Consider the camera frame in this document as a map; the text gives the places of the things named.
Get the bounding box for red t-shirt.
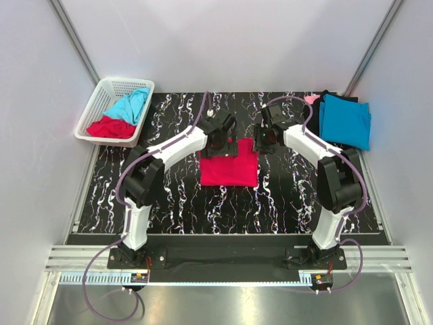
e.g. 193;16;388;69
200;138;258;188

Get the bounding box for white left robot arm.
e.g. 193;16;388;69
116;110;238;268

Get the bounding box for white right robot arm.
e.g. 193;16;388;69
254;104;367;269

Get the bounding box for folded black t-shirt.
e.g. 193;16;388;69
306;90;359;136

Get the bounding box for folded pink t-shirt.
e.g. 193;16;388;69
304;95;320;104

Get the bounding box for folded blue t-shirt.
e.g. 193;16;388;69
319;93;371;151

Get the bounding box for light blue shirt in basket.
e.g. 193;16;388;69
104;88;150;126

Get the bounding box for white plastic laundry basket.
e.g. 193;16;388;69
74;77;155;148

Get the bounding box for red shirt in basket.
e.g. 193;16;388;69
87;116;136;139

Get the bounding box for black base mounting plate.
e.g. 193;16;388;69
108;234;347;284

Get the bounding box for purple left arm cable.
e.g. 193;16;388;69
83;91;212;321

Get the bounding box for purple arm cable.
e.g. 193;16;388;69
263;95;369;293
83;91;212;321

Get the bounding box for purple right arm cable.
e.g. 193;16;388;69
263;95;369;293

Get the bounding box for aluminium frame rail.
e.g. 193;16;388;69
45;246;411;287

